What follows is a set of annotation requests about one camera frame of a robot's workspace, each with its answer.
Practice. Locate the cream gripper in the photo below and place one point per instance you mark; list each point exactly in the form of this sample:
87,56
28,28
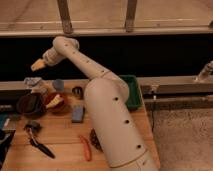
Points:
37,65

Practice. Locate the grey towel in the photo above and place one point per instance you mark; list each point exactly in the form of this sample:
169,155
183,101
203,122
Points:
31,82

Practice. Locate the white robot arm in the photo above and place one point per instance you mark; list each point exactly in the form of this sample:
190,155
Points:
105,98

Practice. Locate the white paper cup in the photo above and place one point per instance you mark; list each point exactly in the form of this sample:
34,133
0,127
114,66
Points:
40,88

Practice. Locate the blue grey cup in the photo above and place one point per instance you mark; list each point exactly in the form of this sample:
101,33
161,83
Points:
58,85

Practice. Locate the small metal cup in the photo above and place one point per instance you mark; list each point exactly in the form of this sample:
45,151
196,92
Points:
78,92

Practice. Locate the red bowl with food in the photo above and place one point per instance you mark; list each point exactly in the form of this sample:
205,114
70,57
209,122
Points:
55,102

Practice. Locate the dark brown bowl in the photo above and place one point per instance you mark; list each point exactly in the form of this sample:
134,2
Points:
31,105

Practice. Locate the blue sponge block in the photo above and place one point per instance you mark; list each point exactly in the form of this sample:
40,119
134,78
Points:
77,114

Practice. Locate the dark device at left edge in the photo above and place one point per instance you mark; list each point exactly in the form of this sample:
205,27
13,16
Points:
6,134

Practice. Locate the green plastic tray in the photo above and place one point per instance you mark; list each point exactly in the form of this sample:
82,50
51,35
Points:
134,101

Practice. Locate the metal fixture at right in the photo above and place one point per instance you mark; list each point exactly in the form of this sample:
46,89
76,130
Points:
205,72

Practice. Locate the black handled kitchen tool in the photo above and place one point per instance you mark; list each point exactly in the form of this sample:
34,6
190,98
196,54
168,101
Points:
32,128

